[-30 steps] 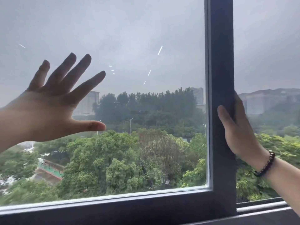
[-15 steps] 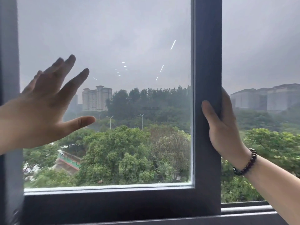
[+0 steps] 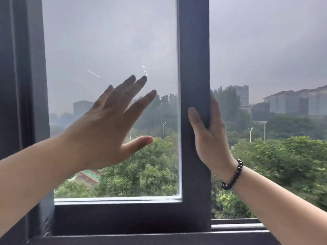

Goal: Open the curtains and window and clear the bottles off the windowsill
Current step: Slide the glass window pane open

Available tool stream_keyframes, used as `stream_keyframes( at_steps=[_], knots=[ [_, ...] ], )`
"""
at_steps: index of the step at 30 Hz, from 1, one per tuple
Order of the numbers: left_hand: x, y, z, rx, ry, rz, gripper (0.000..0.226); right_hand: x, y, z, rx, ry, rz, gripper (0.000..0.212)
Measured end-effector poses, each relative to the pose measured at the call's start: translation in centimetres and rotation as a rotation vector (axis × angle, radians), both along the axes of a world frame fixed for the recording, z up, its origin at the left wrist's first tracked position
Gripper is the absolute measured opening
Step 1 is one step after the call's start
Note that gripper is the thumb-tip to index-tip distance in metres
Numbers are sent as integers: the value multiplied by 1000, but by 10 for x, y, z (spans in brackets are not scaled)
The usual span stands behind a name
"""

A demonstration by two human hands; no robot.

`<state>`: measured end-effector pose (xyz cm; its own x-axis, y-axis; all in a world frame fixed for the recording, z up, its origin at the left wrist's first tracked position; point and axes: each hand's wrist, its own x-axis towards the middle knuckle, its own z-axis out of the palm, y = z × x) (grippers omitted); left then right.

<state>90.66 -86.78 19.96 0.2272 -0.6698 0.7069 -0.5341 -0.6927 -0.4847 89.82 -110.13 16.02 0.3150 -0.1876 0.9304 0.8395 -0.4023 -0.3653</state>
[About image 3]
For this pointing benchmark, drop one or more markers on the person's right hand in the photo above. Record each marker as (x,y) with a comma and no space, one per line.
(212,147)

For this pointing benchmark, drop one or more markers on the person's left hand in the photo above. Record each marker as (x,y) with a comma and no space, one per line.
(99,135)

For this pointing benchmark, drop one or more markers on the person's left little finger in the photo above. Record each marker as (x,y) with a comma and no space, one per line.
(103,95)

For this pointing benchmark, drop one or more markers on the person's left thumb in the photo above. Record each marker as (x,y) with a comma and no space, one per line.
(138,145)

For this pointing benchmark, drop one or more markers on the person's right thumb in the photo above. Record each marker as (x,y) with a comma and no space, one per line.
(196,119)

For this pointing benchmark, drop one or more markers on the person's left middle finger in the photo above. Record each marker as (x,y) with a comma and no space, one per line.
(130,93)

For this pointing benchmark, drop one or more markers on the dark sliding window sash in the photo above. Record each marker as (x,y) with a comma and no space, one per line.
(194,48)

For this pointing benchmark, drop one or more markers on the person's right forearm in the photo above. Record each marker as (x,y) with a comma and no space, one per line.
(276,206)

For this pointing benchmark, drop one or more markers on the person's left forearm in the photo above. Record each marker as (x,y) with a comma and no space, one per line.
(30,176)

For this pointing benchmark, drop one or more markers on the hazy grey building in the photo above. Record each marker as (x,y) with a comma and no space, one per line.
(81,108)

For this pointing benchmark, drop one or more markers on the tall grey tower building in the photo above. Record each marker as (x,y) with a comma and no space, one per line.
(242,94)

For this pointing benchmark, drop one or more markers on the green sports court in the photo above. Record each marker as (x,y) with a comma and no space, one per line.
(92,175)

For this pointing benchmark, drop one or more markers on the wide pale building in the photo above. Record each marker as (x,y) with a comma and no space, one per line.
(301,103)

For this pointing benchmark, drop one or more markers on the dark window track rails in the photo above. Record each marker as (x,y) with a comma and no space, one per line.
(237,224)

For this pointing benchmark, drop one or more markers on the dark outer window frame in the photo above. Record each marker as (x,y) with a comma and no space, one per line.
(6,73)

